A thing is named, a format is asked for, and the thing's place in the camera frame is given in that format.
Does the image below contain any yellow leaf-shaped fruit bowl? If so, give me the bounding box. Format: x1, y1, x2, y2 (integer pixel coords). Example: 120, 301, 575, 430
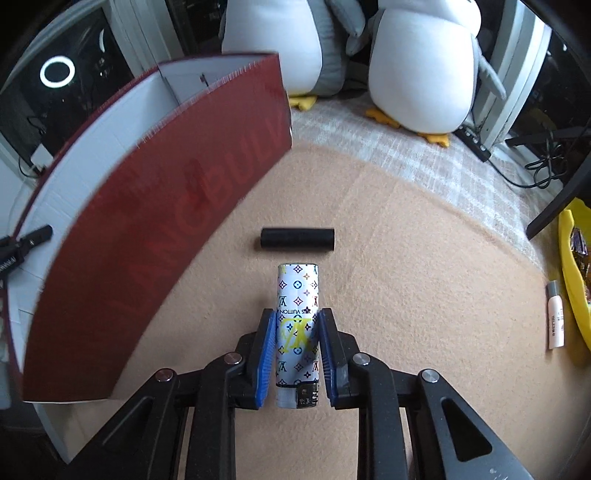
558, 198, 590, 349

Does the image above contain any white power adapter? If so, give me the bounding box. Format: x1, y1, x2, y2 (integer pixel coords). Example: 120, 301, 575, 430
30, 144, 53, 170

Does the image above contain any black ring light stand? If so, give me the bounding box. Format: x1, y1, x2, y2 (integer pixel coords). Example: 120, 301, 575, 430
505, 127, 591, 240

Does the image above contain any black cylinder tube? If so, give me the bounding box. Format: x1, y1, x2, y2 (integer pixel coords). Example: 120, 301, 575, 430
259, 227, 335, 252

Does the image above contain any patterned white lighter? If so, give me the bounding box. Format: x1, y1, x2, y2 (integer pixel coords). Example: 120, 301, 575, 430
276, 263, 320, 409

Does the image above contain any white lotion bottle grey cap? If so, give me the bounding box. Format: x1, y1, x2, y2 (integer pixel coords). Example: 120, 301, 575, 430
546, 280, 565, 350

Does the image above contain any large plush penguin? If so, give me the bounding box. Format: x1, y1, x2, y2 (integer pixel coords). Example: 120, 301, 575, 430
219, 0, 366, 110

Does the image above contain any black inline switch box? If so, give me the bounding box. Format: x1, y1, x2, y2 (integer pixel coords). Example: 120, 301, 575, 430
454, 125, 491, 163

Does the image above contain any small plush penguin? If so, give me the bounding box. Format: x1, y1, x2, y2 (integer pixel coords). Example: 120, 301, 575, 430
346, 1, 507, 148

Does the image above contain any red cardboard box white inside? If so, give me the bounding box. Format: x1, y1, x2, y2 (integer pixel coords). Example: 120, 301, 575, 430
3, 53, 293, 403

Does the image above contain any snickers bar blue label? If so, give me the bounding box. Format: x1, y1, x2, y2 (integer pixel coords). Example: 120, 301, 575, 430
569, 227, 590, 280

